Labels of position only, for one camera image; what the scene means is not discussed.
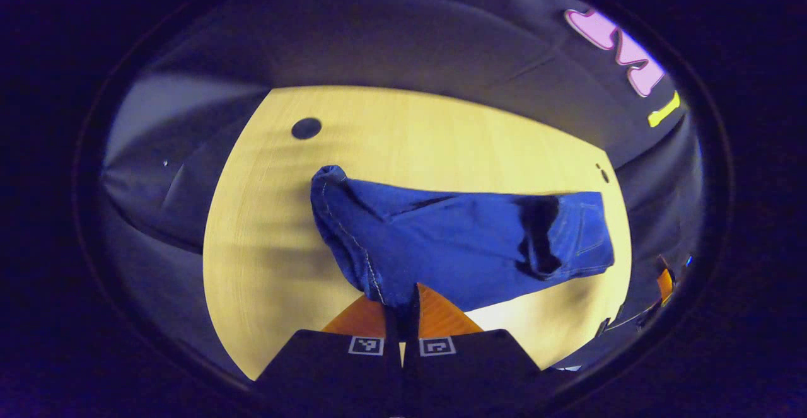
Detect blue jeans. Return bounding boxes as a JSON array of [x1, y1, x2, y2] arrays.
[[310, 165, 616, 319]]

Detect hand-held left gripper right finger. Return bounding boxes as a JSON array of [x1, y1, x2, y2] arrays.
[[403, 282, 557, 414]]

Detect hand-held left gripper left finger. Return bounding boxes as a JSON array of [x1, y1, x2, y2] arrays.
[[254, 293, 405, 409]]

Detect black backdrop cloth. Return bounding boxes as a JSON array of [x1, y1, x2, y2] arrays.
[[100, 0, 705, 371]]

